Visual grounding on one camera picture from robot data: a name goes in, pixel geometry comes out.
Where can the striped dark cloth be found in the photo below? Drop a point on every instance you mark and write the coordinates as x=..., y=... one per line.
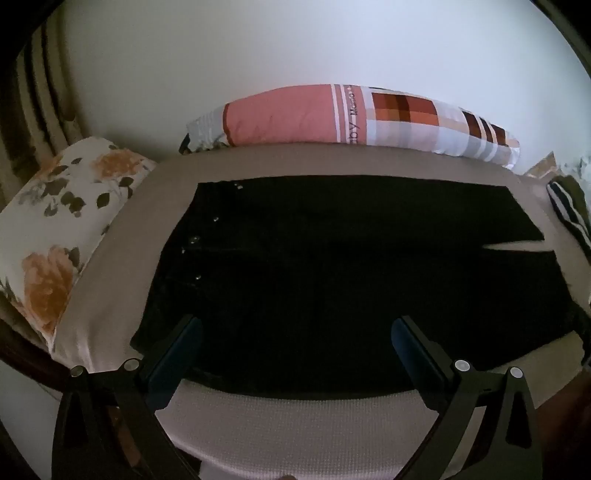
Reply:
x=570, y=207

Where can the pink plaid bolster pillow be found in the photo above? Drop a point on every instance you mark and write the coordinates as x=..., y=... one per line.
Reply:
x=277, y=115

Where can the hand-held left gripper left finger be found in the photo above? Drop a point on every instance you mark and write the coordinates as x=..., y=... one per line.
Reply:
x=179, y=353

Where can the beige bed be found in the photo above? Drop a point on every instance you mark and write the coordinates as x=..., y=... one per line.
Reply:
x=300, y=431

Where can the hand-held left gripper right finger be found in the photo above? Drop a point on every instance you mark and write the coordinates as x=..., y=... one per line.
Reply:
x=412, y=353

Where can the striped curtain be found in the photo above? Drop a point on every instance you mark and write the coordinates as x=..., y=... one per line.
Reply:
x=37, y=106

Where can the floral pillow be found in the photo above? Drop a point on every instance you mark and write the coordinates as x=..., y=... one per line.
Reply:
x=69, y=207

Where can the black pants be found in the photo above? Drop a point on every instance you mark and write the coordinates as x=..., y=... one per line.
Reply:
x=323, y=277

